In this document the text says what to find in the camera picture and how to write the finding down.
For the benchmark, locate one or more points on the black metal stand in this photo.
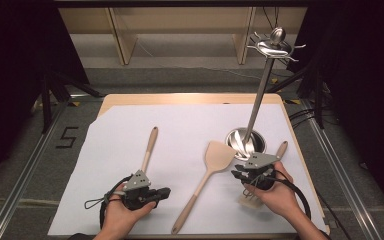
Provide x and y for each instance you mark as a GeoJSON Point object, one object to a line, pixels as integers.
{"type": "Point", "coordinates": [48, 96]}
{"type": "Point", "coordinates": [318, 100]}

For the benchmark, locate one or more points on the steel utensil rack stand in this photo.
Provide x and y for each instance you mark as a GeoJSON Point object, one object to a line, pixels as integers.
{"type": "Point", "coordinates": [260, 90]}

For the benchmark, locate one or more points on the aluminium floor rail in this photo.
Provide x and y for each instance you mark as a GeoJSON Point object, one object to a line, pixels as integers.
{"type": "Point", "coordinates": [23, 176]}
{"type": "Point", "coordinates": [343, 176]}

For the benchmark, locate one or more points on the person's left hand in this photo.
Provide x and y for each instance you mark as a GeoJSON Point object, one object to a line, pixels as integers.
{"type": "Point", "coordinates": [120, 216]}

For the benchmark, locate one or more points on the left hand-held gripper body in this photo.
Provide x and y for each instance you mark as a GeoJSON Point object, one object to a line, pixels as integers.
{"type": "Point", "coordinates": [136, 181]}

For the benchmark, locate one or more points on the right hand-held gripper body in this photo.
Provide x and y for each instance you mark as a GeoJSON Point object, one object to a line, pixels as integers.
{"type": "Point", "coordinates": [260, 161]}

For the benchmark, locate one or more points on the person's right hand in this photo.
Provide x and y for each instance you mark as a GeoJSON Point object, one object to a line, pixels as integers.
{"type": "Point", "coordinates": [281, 196]}

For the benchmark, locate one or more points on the white paper sheet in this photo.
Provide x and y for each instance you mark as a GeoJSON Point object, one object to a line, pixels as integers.
{"type": "Point", "coordinates": [180, 133]}

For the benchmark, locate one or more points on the light wooden shelf unit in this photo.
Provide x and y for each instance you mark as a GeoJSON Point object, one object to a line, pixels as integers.
{"type": "Point", "coordinates": [180, 20]}

